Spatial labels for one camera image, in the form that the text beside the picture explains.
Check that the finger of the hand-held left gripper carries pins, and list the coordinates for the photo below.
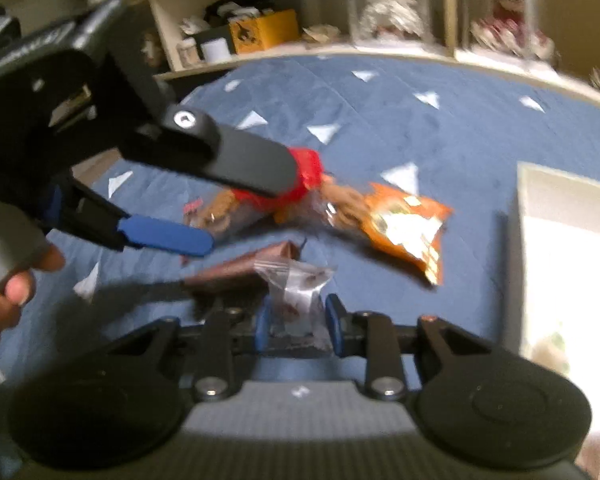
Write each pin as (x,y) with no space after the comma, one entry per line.
(165,237)
(240,160)

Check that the wooden shelf unit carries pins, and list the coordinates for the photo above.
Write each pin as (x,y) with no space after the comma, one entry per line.
(450,5)

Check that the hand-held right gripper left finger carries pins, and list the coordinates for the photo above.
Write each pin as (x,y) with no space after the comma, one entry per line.
(264,325)

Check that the white cardboard tray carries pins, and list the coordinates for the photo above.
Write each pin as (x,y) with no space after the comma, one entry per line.
(570,270)

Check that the person's left hand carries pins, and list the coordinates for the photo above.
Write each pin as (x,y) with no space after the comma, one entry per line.
(17,290)

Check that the white figurine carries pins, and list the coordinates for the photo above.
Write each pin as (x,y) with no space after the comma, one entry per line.
(191,25)

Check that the orange clear cookie packet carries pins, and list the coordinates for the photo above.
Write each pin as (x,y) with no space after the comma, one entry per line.
(405,225)

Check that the red cookie packet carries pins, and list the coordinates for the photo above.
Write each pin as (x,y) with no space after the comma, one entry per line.
(307,172)

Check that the blue quilted blanket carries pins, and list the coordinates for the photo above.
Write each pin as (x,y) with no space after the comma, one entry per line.
(430,125)

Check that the brown cake packet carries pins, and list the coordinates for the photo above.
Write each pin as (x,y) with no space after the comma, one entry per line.
(235,272)

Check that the small glass jar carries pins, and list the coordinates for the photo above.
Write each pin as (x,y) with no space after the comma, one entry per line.
(187,52)

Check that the beige seashell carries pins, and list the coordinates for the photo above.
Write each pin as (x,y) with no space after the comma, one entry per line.
(321,34)

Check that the black box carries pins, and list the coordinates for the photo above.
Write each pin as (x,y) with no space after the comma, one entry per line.
(212,36)

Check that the yellow box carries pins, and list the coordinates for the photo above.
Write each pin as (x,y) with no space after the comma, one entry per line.
(265,32)

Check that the dark cloth items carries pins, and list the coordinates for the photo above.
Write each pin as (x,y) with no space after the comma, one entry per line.
(240,2)

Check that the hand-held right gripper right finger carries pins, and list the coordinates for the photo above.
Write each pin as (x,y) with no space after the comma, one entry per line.
(334,325)

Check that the white doll in clear case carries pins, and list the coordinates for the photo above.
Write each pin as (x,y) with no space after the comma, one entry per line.
(390,7)

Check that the white cup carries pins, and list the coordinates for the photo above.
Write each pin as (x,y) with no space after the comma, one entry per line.
(215,50)

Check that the brown plush toys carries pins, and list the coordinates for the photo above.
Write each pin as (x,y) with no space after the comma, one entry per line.
(151,50)

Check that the small clear dark snack packet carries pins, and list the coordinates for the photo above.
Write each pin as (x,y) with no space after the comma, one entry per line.
(300,290)

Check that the red doll in clear case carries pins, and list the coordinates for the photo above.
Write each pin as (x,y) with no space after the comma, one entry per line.
(507,15)

